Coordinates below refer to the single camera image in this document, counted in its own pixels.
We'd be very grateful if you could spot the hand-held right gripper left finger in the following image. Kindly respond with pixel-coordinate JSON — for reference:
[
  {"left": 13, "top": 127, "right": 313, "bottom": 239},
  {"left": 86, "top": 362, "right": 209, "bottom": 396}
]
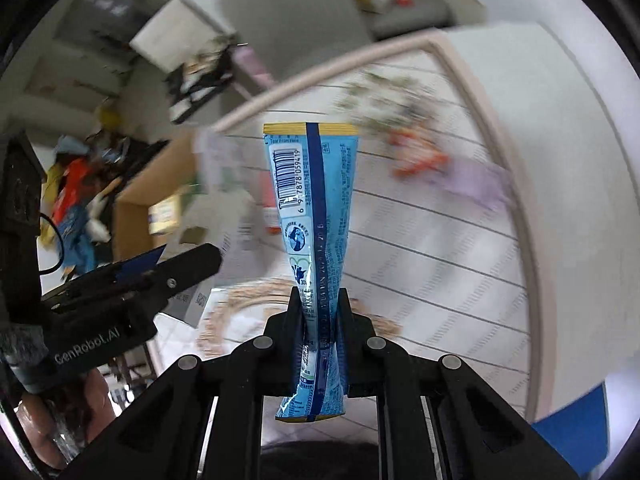
[{"left": 65, "top": 287, "right": 306, "bottom": 480}]

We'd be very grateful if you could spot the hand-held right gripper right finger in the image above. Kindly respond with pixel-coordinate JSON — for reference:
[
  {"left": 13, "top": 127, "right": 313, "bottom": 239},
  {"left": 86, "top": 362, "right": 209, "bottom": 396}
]
[{"left": 335, "top": 287, "right": 592, "bottom": 480}]

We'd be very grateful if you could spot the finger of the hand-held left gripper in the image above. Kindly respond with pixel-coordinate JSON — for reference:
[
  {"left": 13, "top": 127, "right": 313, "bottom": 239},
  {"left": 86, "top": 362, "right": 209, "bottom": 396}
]
[
  {"left": 42, "top": 243, "right": 224, "bottom": 314},
  {"left": 65, "top": 246, "right": 167, "bottom": 292}
]

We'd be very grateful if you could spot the blue snack packet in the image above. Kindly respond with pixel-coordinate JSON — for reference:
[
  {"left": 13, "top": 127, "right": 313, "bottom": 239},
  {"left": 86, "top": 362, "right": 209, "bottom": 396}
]
[{"left": 263, "top": 122, "right": 359, "bottom": 422}]

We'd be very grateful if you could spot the person's left hand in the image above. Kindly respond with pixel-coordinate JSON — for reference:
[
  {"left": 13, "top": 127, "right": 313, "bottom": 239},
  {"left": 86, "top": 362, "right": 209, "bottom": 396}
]
[{"left": 15, "top": 369, "right": 117, "bottom": 467}]

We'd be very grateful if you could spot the cardboard box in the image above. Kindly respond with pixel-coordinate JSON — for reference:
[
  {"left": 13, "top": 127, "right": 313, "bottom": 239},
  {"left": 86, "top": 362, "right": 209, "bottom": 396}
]
[{"left": 112, "top": 132, "right": 213, "bottom": 267}]

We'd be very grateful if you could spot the white printed sheet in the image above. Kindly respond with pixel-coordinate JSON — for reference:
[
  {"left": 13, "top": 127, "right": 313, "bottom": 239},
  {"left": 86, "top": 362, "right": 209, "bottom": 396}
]
[{"left": 162, "top": 195, "right": 293, "bottom": 330}]

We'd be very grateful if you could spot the beige round woven mat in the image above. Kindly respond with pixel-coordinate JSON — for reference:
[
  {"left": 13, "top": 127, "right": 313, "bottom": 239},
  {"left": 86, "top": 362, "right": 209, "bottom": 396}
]
[{"left": 195, "top": 279, "right": 402, "bottom": 361}]

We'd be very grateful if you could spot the pile of colourful clothes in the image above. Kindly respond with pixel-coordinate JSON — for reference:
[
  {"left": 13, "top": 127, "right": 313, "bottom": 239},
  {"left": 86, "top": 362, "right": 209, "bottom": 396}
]
[{"left": 40, "top": 132, "right": 132, "bottom": 281}]

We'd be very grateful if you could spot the white paper packet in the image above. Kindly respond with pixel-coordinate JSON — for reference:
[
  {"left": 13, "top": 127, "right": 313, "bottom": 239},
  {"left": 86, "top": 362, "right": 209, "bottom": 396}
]
[{"left": 192, "top": 127, "right": 257, "bottom": 197}]

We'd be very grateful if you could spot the orange snack packet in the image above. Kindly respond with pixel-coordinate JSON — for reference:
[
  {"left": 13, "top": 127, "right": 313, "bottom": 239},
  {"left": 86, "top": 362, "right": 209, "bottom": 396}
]
[{"left": 389, "top": 129, "right": 449, "bottom": 179}]

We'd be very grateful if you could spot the black bag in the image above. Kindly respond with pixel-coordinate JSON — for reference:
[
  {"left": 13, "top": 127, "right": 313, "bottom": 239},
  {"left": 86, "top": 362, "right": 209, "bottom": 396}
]
[{"left": 167, "top": 44, "right": 237, "bottom": 125}]

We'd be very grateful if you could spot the purple packet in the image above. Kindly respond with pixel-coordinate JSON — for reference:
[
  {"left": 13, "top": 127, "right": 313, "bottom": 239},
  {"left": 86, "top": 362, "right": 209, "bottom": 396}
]
[{"left": 444, "top": 156, "right": 512, "bottom": 212}]

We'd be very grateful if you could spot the green patterned packet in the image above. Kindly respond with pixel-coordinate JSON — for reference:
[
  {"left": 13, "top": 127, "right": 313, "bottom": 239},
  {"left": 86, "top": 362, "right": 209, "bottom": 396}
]
[{"left": 332, "top": 71, "right": 433, "bottom": 132}]

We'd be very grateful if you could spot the white board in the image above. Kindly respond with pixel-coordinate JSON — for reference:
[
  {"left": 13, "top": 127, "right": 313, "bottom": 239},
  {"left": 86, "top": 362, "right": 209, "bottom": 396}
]
[{"left": 129, "top": 0, "right": 217, "bottom": 72}]

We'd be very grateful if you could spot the blue cloth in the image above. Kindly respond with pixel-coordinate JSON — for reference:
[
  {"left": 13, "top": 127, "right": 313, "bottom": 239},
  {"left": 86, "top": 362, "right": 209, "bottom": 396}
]
[{"left": 531, "top": 382, "right": 609, "bottom": 479}]

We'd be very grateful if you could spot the grey chair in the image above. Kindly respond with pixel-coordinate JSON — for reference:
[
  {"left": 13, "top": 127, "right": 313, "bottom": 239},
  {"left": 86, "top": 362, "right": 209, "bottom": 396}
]
[{"left": 219, "top": 0, "right": 375, "bottom": 63}]

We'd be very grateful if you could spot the black cable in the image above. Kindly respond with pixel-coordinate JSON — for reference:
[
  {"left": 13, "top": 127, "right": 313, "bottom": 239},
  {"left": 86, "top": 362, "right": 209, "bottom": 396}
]
[{"left": 37, "top": 212, "right": 67, "bottom": 276}]

